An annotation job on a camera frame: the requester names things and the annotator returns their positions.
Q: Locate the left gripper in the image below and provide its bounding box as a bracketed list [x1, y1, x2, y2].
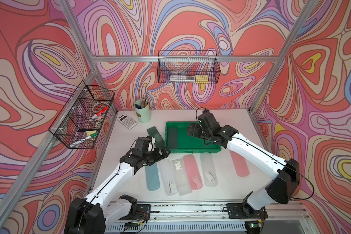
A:
[141, 144, 170, 165]

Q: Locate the dark green pencil case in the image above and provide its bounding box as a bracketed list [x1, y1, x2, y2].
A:
[167, 127, 178, 150]

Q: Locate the clear frosted pencil case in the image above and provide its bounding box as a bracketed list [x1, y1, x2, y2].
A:
[200, 153, 218, 188]

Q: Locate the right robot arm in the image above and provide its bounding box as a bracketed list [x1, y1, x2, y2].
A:
[187, 109, 300, 211]

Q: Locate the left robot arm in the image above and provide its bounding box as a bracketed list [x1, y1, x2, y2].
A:
[64, 136, 171, 234]

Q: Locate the dark green case by tray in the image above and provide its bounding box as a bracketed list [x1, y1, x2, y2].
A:
[147, 127, 165, 148]

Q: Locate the green plastic storage tray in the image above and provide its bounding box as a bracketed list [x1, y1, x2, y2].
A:
[165, 121, 221, 154]

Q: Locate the clear rectangular barcode pencil case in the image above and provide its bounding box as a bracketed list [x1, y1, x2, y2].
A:
[171, 159, 192, 197]

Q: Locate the clear rounded pencil case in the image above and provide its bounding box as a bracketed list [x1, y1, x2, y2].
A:
[158, 159, 177, 196]

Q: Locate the teal pencil case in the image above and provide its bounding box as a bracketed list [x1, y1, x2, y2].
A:
[145, 163, 160, 191]

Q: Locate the pink pencil case with label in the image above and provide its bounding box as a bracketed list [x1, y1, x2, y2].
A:
[183, 155, 203, 191]

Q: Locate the yellow box in back basket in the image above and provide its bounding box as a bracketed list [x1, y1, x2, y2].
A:
[195, 75, 209, 84]

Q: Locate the white calculator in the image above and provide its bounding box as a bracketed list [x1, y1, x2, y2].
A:
[117, 114, 137, 130]

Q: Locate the light green pen cup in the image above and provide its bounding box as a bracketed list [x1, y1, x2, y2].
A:
[134, 98, 151, 123]

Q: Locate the green white marker in basket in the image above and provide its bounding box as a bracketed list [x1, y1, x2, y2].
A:
[70, 132, 98, 147]

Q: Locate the red marker in basket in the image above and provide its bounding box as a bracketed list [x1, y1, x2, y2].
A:
[91, 106, 108, 120]

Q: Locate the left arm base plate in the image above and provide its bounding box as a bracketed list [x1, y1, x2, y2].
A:
[127, 204, 151, 221]

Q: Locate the black wire basket back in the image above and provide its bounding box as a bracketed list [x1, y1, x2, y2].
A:
[157, 49, 221, 84]

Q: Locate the black wire basket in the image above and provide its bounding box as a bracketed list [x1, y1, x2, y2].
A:
[157, 49, 221, 84]
[48, 81, 115, 150]

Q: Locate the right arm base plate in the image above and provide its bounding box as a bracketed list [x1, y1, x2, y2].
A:
[224, 203, 268, 220]

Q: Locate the black wire basket left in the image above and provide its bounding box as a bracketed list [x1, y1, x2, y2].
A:
[48, 81, 115, 150]

